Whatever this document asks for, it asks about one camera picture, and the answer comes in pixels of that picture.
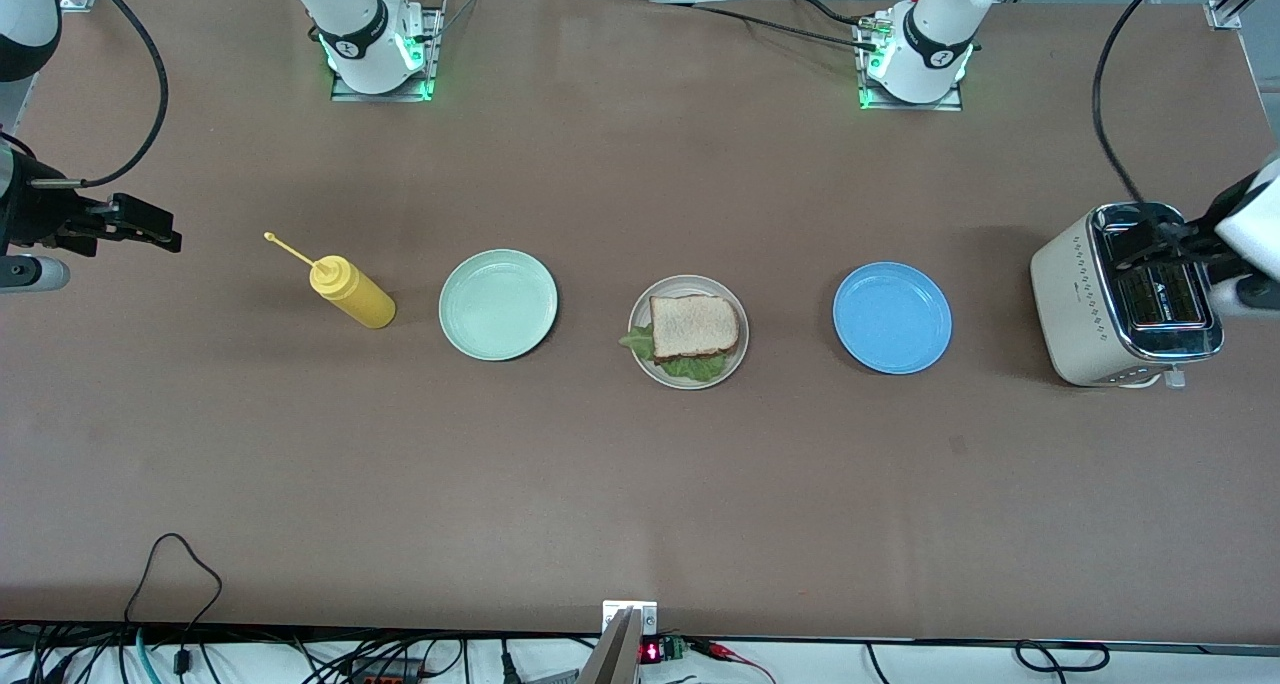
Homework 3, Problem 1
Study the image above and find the yellow squeeze bottle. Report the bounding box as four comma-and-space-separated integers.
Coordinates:
263, 230, 397, 331

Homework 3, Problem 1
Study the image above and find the large bread slice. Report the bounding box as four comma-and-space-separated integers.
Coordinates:
649, 294, 741, 361

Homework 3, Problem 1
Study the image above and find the green lettuce leaf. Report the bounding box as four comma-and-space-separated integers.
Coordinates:
619, 326, 729, 384

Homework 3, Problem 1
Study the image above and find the blue plate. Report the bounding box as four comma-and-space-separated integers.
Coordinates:
833, 262, 953, 375

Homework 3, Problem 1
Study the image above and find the pale green plate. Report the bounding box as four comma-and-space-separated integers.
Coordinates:
438, 249, 559, 362

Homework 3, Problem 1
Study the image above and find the beige plate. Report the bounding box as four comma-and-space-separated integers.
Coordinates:
628, 274, 749, 391

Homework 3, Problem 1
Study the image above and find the cream and chrome toaster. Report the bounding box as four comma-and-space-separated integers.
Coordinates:
1030, 202, 1226, 390

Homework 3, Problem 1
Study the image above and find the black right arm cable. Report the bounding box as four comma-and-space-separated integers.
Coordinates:
30, 0, 170, 189

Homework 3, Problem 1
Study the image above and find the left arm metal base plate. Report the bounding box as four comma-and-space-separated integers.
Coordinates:
858, 19, 966, 112

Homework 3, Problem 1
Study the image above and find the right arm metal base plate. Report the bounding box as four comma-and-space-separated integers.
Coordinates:
330, 0, 446, 103

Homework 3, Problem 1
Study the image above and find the black coiled cable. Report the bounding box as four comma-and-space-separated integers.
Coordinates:
1015, 640, 1111, 674

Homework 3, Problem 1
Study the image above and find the black base supply cable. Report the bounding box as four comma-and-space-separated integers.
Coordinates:
650, 0, 881, 55

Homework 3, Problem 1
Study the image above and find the black looped cable with adapter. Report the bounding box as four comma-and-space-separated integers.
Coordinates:
122, 532, 224, 677

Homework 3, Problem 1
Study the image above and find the red clip wire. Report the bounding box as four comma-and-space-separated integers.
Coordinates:
690, 639, 779, 684

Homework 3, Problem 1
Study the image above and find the white metal mounting bracket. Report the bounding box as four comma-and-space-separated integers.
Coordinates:
602, 600, 659, 637

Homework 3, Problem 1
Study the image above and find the grey aluminium camera mast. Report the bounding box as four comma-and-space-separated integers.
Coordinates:
578, 609, 641, 684

